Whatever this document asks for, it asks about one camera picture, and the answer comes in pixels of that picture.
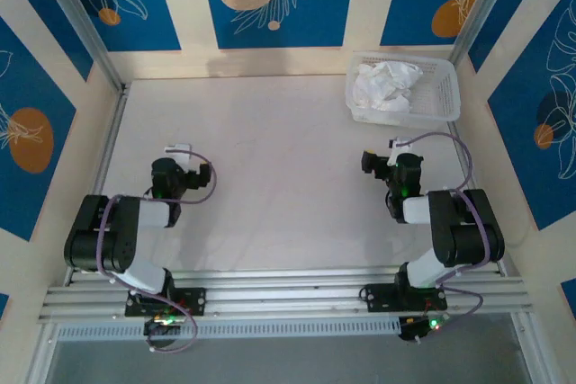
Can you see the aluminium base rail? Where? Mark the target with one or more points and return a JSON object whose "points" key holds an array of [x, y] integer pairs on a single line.
{"points": [[279, 289]]}

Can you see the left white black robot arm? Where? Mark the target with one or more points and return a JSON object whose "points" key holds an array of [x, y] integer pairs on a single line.
{"points": [[112, 240]]}

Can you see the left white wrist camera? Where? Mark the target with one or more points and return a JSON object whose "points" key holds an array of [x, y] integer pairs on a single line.
{"points": [[177, 150]]}

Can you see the white plastic mesh basket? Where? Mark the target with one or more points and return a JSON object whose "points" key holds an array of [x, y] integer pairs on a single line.
{"points": [[441, 87]]}

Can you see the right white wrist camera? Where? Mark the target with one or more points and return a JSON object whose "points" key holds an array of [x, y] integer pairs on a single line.
{"points": [[398, 145]]}

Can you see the white t-shirt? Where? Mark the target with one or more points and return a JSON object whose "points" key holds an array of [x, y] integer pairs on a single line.
{"points": [[382, 83]]}

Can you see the aluminium frame post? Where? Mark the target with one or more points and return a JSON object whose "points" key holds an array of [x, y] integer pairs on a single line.
{"points": [[81, 20], [481, 6]]}

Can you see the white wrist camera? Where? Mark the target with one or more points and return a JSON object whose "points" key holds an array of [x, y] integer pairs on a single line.
{"points": [[398, 145], [177, 150]]}

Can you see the aluminium table side rail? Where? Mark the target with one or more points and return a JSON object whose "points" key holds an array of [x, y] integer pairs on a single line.
{"points": [[459, 150], [110, 141]]}

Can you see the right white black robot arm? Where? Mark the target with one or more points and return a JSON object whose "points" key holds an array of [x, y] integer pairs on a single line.
{"points": [[468, 240]]}

